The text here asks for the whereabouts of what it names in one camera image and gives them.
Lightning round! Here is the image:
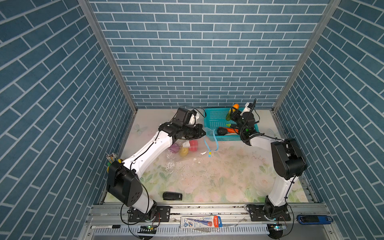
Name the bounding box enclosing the purple toy onion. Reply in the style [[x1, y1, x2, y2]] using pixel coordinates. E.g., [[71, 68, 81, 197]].
[[168, 143, 181, 154]]

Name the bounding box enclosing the clear zip top bag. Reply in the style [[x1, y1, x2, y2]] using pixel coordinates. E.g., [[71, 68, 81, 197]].
[[147, 128, 219, 180]]

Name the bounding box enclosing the red toy pepper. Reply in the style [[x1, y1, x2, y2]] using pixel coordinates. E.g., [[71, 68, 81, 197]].
[[189, 140, 199, 152]]

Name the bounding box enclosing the yellow toy potato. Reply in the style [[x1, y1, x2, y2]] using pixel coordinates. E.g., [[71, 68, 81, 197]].
[[179, 147, 189, 158]]

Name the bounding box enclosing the teal plastic basket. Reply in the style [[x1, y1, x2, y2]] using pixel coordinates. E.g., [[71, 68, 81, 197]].
[[204, 108, 241, 142]]

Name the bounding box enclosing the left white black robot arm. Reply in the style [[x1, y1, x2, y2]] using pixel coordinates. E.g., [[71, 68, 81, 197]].
[[107, 122, 206, 220]]

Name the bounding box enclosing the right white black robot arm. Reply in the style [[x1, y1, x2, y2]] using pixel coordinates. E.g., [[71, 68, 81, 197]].
[[226, 107, 307, 220]]

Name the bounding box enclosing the orange toy carrot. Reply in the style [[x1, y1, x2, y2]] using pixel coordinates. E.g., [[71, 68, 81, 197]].
[[225, 128, 239, 134]]

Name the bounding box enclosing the black rectangular device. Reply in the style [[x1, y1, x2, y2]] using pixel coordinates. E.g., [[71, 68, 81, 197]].
[[163, 192, 183, 201]]

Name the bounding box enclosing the yellow pen cup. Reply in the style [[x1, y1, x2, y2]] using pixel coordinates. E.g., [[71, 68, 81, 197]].
[[106, 153, 122, 172]]

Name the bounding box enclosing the toothbrush blister package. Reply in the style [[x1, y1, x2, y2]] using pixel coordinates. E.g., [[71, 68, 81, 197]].
[[180, 215, 223, 229]]

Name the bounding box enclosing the blue black tool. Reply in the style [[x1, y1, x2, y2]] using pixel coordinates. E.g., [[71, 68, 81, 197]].
[[297, 215, 333, 225]]

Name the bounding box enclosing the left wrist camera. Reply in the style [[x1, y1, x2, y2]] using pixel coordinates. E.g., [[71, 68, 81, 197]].
[[172, 108, 199, 127]]

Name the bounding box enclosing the aluminium mounting rail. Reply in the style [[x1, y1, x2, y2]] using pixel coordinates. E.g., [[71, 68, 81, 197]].
[[80, 203, 342, 240]]

